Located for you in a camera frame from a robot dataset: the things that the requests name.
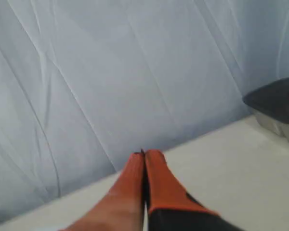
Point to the white backdrop cloth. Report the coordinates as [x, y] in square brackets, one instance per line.
[84, 83]

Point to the steel container with black lid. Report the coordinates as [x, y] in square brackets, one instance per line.
[270, 105]

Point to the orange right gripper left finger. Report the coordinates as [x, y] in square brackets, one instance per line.
[122, 208]

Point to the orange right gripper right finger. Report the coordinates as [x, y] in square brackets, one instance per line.
[170, 206]

